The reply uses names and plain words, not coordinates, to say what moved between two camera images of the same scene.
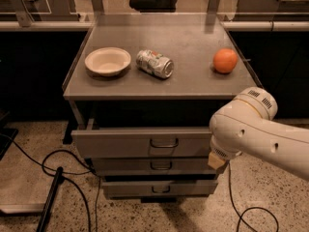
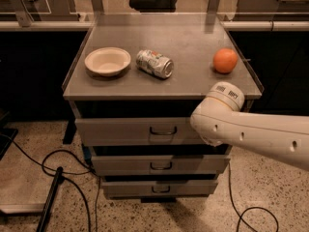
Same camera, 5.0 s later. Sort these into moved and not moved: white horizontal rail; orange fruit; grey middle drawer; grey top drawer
Moved: grey top drawer
Not moved: orange fruit; grey middle drawer; white horizontal rail
